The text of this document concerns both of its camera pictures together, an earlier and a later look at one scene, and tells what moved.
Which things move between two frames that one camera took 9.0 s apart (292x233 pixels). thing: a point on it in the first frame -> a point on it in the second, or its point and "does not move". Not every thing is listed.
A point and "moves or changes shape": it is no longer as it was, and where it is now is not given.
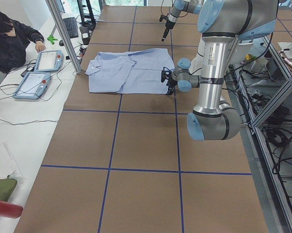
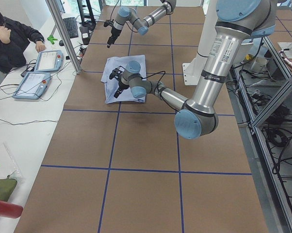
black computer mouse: [61, 43] does not move
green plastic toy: [50, 38] does not move
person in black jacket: [9, 40] does not move
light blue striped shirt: [137, 72] moves or changes shape
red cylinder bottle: [6, 209] does not move
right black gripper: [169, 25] -> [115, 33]
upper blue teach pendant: [49, 60] does not move
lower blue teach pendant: [33, 85] does not move
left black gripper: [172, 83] -> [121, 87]
